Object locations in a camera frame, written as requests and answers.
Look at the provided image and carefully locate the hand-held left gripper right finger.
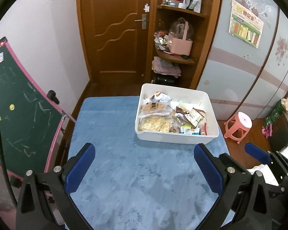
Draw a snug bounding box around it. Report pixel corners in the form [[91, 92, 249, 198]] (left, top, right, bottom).
[[194, 143, 272, 230]]

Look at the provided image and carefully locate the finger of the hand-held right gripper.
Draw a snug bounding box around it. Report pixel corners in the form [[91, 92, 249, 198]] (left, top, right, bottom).
[[244, 142, 288, 192], [218, 153, 253, 176]]

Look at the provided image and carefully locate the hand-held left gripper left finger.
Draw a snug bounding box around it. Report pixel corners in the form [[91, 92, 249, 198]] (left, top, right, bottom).
[[16, 142, 96, 230]]

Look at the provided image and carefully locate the blue foil snack packet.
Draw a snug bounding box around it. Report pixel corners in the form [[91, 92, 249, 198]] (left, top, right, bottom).
[[181, 128, 200, 135]]

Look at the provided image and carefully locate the white plastic storage bin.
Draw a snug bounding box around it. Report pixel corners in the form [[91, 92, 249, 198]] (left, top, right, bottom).
[[135, 83, 220, 145]]

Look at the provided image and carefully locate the white barcode wrapper bar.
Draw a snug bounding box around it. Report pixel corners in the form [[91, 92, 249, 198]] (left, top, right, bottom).
[[184, 107, 206, 128]]

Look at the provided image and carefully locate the small dark red packet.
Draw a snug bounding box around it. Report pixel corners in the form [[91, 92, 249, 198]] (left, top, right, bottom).
[[176, 105, 190, 116]]

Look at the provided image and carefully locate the yellow cracker clear pack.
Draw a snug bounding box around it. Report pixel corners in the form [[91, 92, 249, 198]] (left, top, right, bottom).
[[137, 116, 171, 133]]

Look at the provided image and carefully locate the round cookie clear bag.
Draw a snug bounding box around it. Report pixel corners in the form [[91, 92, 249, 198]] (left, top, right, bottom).
[[138, 101, 172, 118]]

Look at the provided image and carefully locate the white red-edged packet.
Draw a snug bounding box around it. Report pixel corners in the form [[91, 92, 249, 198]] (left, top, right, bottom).
[[149, 91, 174, 104]]

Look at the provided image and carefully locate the pink toy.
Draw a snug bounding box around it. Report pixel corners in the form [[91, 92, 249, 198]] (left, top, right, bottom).
[[261, 124, 274, 139]]

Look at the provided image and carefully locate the pink plastic stool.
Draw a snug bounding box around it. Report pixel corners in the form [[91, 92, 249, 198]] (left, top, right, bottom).
[[224, 111, 253, 145]]

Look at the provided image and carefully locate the dark bedside cabinet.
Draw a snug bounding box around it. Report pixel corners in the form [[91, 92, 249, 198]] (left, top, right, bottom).
[[268, 111, 288, 153]]

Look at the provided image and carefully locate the green box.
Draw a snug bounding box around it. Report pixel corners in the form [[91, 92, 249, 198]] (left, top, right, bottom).
[[263, 99, 288, 127]]

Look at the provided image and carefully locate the blue plush table cloth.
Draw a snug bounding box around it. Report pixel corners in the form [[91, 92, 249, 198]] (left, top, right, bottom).
[[64, 95, 231, 230]]

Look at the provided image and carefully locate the grey sliding-door wardrobe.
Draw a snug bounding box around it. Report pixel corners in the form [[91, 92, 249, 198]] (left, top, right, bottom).
[[196, 0, 288, 135]]

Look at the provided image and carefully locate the pink-framed green chalkboard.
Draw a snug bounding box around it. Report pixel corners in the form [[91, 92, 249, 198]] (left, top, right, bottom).
[[0, 36, 77, 181]]

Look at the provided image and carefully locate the stack of pink cloths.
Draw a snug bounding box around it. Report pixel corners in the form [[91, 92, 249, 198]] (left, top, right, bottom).
[[151, 56, 182, 78]]

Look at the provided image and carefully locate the wooden corner shelf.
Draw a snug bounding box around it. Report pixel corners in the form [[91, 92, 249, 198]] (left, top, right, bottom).
[[149, 0, 224, 90]]

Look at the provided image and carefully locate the wooden door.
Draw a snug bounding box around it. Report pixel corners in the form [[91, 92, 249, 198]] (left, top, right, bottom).
[[76, 0, 157, 85]]

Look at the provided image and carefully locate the pile of small wrappers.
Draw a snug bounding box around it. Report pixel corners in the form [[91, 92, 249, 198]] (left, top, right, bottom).
[[154, 30, 174, 53]]

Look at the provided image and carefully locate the group of bottles and jars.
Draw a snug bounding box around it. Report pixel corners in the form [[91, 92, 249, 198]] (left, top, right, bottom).
[[161, 0, 203, 13]]

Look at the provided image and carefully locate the black cable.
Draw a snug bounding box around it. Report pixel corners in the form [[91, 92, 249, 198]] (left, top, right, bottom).
[[0, 103, 18, 207]]

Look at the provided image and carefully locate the pink handled basket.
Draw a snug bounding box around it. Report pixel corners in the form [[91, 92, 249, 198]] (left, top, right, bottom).
[[167, 20, 194, 55]]

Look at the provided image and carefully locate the colourful wall poster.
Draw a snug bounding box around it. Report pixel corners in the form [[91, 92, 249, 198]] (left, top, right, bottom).
[[228, 0, 265, 49]]

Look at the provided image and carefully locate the silver door handle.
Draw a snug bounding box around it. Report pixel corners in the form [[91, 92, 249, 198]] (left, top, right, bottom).
[[134, 14, 147, 30]]

